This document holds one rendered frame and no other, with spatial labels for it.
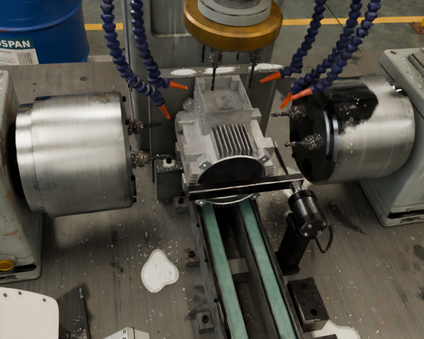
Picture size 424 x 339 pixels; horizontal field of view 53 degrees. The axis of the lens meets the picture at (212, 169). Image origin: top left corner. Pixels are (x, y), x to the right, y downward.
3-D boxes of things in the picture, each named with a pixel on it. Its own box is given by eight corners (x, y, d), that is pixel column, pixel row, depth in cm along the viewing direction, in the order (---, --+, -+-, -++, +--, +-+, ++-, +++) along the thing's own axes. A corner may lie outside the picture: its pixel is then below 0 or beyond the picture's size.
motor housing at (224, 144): (173, 150, 109) (174, 91, 95) (244, 144, 113) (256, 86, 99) (186, 213, 96) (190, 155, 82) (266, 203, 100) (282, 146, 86)
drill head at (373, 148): (252, 137, 115) (269, 58, 97) (387, 125, 124) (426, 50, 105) (281, 211, 100) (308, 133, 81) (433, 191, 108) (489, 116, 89)
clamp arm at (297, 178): (297, 179, 95) (186, 192, 90) (301, 170, 93) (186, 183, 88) (303, 191, 93) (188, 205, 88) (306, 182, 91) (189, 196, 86)
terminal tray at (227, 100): (192, 103, 99) (193, 77, 93) (236, 99, 101) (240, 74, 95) (202, 138, 91) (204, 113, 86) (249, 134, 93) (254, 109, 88)
